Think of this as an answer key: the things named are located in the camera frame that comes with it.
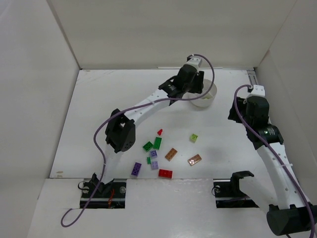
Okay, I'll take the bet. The small lime green lego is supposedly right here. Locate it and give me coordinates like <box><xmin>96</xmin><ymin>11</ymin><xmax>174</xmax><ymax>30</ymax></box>
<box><xmin>190</xmin><ymin>134</ymin><xmax>198</xmax><ymax>143</ymax></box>

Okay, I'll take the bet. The dark green square lego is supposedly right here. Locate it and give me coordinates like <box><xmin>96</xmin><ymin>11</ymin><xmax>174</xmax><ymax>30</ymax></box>
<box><xmin>142</xmin><ymin>141</ymin><xmax>153</xmax><ymax>152</ymax></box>

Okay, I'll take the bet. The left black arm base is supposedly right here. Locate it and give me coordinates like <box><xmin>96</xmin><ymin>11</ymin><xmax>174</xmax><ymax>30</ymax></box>
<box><xmin>77</xmin><ymin>174</ymin><xmax>127</xmax><ymax>209</ymax></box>

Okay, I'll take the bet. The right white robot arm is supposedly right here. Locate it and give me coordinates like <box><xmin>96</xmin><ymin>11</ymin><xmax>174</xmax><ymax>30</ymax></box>
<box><xmin>228</xmin><ymin>96</ymin><xmax>317</xmax><ymax>237</ymax></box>

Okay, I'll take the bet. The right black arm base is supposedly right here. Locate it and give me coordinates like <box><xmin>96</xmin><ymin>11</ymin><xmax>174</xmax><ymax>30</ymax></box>
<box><xmin>211</xmin><ymin>171</ymin><xmax>258</xmax><ymax>208</ymax></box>

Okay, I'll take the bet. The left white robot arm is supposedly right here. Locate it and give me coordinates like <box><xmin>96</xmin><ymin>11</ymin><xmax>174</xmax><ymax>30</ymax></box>
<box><xmin>97</xmin><ymin>57</ymin><xmax>204</xmax><ymax>184</ymax></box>

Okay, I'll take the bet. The white round divided container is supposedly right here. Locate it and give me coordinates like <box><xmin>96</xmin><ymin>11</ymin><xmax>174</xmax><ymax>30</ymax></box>
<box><xmin>188</xmin><ymin>79</ymin><xmax>217</xmax><ymax>108</ymax></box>

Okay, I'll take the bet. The brown orange lego plate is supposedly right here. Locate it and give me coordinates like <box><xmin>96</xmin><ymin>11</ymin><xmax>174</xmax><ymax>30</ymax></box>
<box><xmin>188</xmin><ymin>154</ymin><xmax>202</xmax><ymax>166</ymax></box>

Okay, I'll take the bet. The light purple lego brick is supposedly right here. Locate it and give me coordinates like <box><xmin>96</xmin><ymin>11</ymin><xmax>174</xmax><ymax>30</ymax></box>
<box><xmin>149</xmin><ymin>150</ymin><xmax>158</xmax><ymax>158</ymax></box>

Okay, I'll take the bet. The pale lavender lego brick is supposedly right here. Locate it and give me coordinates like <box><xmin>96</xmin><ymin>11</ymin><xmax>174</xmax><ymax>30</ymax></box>
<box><xmin>151</xmin><ymin>161</ymin><xmax>159</xmax><ymax>170</ymax></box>

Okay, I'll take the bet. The red rectangular lego brick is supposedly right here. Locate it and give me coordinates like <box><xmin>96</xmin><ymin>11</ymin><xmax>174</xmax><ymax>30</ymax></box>
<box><xmin>158</xmin><ymin>169</ymin><xmax>173</xmax><ymax>179</ymax></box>

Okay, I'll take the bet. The dark purple lego brick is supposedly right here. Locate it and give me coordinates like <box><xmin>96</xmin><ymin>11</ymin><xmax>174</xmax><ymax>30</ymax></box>
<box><xmin>131</xmin><ymin>162</ymin><xmax>142</xmax><ymax>177</ymax></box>

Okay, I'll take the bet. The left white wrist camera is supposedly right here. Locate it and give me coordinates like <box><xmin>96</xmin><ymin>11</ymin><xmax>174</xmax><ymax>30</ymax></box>
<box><xmin>186</xmin><ymin>56</ymin><xmax>203</xmax><ymax>68</ymax></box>

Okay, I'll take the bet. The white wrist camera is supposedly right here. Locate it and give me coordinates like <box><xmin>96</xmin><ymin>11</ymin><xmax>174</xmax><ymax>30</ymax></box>
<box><xmin>186</xmin><ymin>56</ymin><xmax>203</xmax><ymax>68</ymax></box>
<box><xmin>248</xmin><ymin>85</ymin><xmax>265</xmax><ymax>97</ymax></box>

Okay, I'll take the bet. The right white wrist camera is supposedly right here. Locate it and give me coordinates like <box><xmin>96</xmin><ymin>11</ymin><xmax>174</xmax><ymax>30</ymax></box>
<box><xmin>248</xmin><ymin>85</ymin><xmax>265</xmax><ymax>97</ymax></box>

